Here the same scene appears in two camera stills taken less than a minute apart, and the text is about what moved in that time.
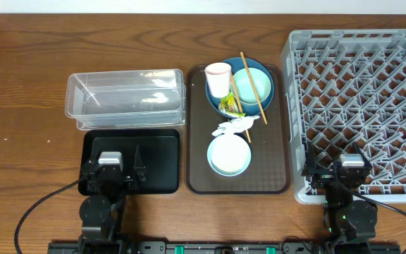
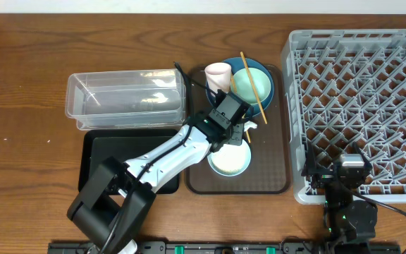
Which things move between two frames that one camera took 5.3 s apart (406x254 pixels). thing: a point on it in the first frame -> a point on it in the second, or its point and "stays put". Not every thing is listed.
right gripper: (323, 174) stays put
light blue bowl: (229, 155) stays put
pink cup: (219, 79) stays put
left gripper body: (125, 187) -> (234, 137)
